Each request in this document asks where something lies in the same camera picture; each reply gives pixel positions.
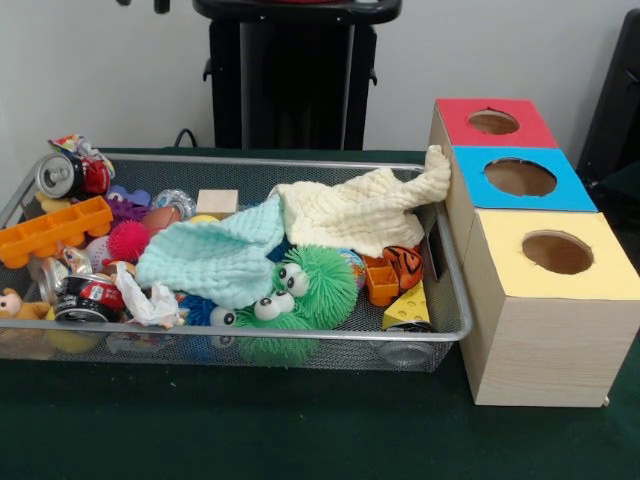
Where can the orange plastic toy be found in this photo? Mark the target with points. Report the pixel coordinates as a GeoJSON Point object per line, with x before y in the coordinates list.
{"type": "Point", "coordinates": [50, 230]}

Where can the wooden box with three holes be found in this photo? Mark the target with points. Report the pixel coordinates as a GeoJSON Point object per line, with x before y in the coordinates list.
{"type": "Point", "coordinates": [540, 350]}

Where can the large green spiky ball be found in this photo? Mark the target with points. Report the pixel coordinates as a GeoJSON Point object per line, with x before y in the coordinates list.
{"type": "Point", "coordinates": [325, 275]}

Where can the orange tiger plush toy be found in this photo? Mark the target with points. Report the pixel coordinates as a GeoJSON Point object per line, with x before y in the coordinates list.
{"type": "Point", "coordinates": [405, 265]}

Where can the pink spiky ball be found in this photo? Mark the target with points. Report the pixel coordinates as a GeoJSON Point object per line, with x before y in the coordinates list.
{"type": "Point", "coordinates": [128, 241]}

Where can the shallow clear mesh bin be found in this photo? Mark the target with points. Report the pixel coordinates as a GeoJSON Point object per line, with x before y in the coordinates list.
{"type": "Point", "coordinates": [452, 300]}

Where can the mint green muslin cloth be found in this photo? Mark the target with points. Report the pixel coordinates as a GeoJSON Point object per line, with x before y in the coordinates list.
{"type": "Point", "coordinates": [215, 255]}

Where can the yellow cheese wedge toy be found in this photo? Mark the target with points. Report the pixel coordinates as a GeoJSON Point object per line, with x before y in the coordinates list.
{"type": "Point", "coordinates": [408, 308]}

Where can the orange toy block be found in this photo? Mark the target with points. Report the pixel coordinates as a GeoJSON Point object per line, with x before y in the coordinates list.
{"type": "Point", "coordinates": [380, 282]}

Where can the red and black soda can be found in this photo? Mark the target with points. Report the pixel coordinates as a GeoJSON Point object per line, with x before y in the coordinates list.
{"type": "Point", "coordinates": [95, 297]}

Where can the cream muslin cloth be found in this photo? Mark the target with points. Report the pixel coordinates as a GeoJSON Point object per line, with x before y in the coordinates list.
{"type": "Point", "coordinates": [350, 210]}

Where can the small wooden cube block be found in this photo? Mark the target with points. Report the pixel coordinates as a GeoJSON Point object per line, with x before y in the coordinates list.
{"type": "Point", "coordinates": [217, 201]}

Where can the small green spiky ball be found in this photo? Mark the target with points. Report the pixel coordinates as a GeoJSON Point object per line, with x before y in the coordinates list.
{"type": "Point", "coordinates": [268, 340]}

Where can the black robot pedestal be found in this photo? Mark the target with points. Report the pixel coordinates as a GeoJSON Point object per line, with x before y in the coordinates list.
{"type": "Point", "coordinates": [290, 90]}

